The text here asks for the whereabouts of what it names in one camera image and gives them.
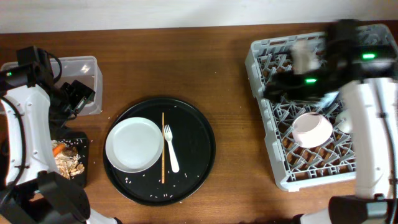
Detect orange carrot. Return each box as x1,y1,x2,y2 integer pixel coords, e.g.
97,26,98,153
52,143,67,157

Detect white ceramic cup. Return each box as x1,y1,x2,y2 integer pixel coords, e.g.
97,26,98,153
335,110,353,134

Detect small grey bowl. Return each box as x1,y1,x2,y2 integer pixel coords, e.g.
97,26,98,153
292,112,333,148

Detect rice and food scraps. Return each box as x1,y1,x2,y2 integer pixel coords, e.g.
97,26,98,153
52,140,85,179

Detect large white plate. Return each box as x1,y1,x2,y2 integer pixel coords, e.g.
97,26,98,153
105,117,164,173

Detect wooden chopstick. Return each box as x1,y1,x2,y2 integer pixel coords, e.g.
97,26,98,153
161,112,165,184

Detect white plastic fork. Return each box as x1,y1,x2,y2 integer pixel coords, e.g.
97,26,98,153
164,124,180,173

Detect light blue cup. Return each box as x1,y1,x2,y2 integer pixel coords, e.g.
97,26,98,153
317,91,339,108

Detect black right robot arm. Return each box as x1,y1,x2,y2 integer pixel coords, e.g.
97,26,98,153
264,19,397,223

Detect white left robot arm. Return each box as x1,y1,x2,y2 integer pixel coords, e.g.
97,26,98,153
1,46,120,223

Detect clear plastic waste bin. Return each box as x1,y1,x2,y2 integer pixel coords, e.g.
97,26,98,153
0,55,104,116

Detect black rectangular waste tray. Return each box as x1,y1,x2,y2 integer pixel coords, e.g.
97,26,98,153
53,132,90,188

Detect grey plastic dishwasher rack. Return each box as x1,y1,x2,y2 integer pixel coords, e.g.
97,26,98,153
245,24,397,192

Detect round black serving tray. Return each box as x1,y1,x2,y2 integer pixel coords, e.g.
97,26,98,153
103,97,216,206

